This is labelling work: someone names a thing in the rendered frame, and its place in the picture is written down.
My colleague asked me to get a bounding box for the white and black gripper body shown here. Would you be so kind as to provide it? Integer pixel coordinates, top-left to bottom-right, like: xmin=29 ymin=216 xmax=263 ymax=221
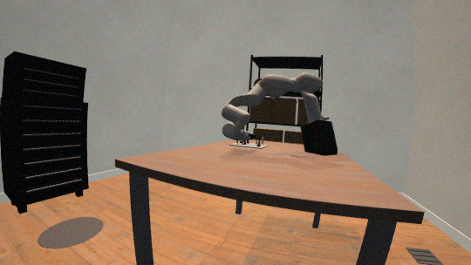
xmin=239 ymin=130 xmax=250 ymax=141

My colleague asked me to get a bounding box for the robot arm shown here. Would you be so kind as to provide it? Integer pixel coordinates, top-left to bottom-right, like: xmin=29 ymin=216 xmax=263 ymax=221
xmin=222 ymin=72 xmax=330 ymax=140

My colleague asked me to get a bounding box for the blue and cream chessboard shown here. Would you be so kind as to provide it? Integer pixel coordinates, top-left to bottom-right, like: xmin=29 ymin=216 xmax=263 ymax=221
xmin=230 ymin=142 xmax=267 ymax=149

